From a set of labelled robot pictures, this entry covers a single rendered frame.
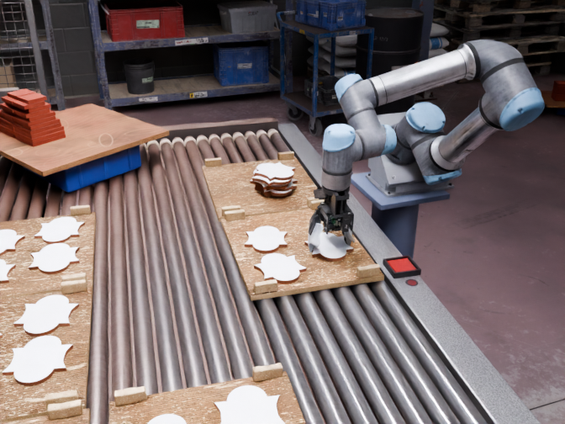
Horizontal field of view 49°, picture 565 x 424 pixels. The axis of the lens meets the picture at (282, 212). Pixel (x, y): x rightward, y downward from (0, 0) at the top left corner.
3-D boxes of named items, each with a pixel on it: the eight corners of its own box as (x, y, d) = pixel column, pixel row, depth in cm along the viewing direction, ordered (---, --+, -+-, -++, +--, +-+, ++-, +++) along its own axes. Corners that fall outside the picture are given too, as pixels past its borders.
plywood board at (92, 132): (91, 107, 253) (90, 103, 252) (169, 135, 224) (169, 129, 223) (-30, 139, 220) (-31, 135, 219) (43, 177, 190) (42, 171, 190)
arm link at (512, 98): (434, 144, 206) (534, 54, 156) (451, 184, 203) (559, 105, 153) (403, 152, 202) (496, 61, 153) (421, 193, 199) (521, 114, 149)
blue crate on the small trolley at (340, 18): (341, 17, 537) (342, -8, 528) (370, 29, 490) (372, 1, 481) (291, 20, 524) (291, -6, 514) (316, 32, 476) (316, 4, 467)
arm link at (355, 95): (512, 16, 157) (334, 74, 153) (530, 52, 155) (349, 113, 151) (497, 39, 169) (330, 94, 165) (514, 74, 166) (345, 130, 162)
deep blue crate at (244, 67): (260, 72, 646) (259, 37, 630) (269, 83, 611) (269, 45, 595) (213, 76, 634) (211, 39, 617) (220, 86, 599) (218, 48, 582)
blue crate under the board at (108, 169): (95, 146, 241) (92, 122, 237) (144, 166, 223) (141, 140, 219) (20, 170, 221) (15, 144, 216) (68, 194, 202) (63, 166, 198)
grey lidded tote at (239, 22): (263, 24, 622) (263, -1, 611) (278, 30, 593) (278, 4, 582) (217, 29, 603) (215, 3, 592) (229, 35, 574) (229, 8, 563)
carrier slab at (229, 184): (296, 161, 228) (296, 156, 228) (329, 209, 193) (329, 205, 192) (202, 170, 221) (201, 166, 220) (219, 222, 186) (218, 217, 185)
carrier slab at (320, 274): (331, 209, 193) (331, 205, 192) (383, 280, 158) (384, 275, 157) (221, 224, 185) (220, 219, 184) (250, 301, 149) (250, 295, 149)
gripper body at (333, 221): (325, 236, 157) (328, 196, 151) (314, 219, 164) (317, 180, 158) (353, 233, 159) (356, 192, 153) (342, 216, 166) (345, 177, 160)
